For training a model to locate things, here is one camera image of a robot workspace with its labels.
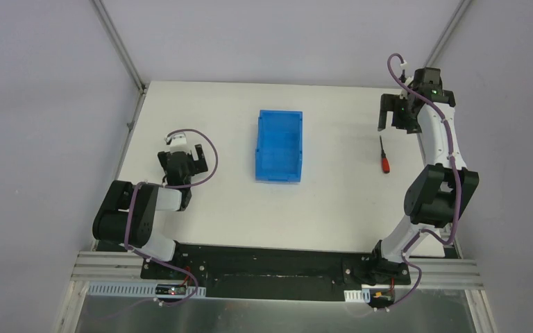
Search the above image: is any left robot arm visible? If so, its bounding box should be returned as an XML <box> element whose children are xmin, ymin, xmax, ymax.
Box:
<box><xmin>92</xmin><ymin>144</ymin><xmax>208</xmax><ymax>262</ymax></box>

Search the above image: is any left white cable duct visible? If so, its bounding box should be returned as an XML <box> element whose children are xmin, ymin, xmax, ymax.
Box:
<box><xmin>87</xmin><ymin>282</ymin><xmax>206</xmax><ymax>299</ymax></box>

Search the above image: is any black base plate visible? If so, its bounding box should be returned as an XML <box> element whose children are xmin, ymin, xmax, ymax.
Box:
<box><xmin>140</xmin><ymin>244</ymin><xmax>411</xmax><ymax>302</ymax></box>

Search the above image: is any right white cable duct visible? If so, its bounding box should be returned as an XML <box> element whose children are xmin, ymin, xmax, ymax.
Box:
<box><xmin>344</xmin><ymin>289</ymin><xmax>371</xmax><ymax>304</ymax></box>

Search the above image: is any red handled screwdriver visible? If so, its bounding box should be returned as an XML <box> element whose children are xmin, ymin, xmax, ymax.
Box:
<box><xmin>379</xmin><ymin>136</ymin><xmax>391</xmax><ymax>174</ymax></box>

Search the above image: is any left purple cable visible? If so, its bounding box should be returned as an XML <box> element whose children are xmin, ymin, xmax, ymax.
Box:
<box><xmin>123</xmin><ymin>128</ymin><xmax>219</xmax><ymax>308</ymax></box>

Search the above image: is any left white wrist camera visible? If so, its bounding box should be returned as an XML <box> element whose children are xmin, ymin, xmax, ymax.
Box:
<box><xmin>164</xmin><ymin>132</ymin><xmax>190</xmax><ymax>153</ymax></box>

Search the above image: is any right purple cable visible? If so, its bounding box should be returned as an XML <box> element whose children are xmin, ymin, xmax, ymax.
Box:
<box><xmin>374</xmin><ymin>53</ymin><xmax>462</xmax><ymax>314</ymax></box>

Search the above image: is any aluminium frame rail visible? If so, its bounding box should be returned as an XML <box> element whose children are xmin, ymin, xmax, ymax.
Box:
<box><xmin>71</xmin><ymin>251</ymin><xmax>484</xmax><ymax>291</ymax></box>

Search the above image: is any blue plastic bin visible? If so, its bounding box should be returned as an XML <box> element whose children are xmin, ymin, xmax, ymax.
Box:
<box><xmin>255</xmin><ymin>110</ymin><xmax>303</xmax><ymax>183</ymax></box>

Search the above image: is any white cable duct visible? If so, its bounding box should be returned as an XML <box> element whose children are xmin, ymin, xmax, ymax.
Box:
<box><xmin>87</xmin><ymin>282</ymin><xmax>206</xmax><ymax>299</ymax></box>
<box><xmin>344</xmin><ymin>289</ymin><xmax>371</xmax><ymax>304</ymax></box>

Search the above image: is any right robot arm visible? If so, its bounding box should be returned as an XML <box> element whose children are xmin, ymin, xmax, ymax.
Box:
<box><xmin>365</xmin><ymin>67</ymin><xmax>480</xmax><ymax>285</ymax></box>

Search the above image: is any purple cable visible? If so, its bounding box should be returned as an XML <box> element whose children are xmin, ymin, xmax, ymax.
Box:
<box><xmin>123</xmin><ymin>128</ymin><xmax>219</xmax><ymax>308</ymax></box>
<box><xmin>374</xmin><ymin>53</ymin><xmax>462</xmax><ymax>314</ymax></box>

